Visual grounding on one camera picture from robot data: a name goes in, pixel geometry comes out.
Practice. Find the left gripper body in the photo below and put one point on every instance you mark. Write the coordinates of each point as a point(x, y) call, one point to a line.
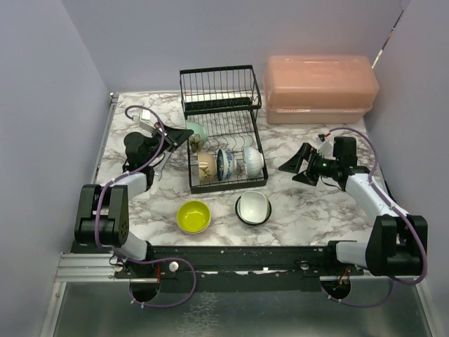
point(153, 144)

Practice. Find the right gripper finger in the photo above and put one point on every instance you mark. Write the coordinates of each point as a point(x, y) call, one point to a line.
point(307, 178)
point(294, 164)

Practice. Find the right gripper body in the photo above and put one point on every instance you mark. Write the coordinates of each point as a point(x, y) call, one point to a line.
point(319, 166)

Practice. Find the mint green floral bowl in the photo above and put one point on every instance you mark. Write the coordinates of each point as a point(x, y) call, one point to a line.
point(199, 138)

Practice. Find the beige floral bowl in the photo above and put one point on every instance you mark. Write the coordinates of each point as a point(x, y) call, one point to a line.
point(207, 167)

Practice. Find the blue floral bowl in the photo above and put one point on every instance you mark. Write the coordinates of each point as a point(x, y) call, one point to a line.
point(226, 165)

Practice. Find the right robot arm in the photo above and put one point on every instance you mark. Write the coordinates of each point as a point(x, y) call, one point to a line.
point(397, 242)

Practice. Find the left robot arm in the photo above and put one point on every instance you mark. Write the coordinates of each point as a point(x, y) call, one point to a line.
point(102, 219)

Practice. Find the silver wrench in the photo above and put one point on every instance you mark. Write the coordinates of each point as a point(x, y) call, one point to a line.
point(158, 171)

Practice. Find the black rimmed bowl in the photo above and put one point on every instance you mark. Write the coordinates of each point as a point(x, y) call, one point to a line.
point(268, 212)

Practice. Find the pink plastic storage box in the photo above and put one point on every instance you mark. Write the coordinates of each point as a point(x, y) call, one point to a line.
point(318, 89)

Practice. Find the yellow-green bowl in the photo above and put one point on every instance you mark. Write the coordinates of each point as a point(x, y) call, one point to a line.
point(193, 217)

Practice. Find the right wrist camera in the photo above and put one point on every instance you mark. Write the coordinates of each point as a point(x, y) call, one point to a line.
point(325, 147)

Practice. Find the black wire dish rack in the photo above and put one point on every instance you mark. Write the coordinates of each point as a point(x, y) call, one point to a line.
point(225, 101)

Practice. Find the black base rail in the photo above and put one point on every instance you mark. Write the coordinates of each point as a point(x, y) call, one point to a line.
point(180, 269)

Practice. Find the aluminium frame rail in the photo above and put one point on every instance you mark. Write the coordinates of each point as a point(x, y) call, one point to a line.
point(87, 267)

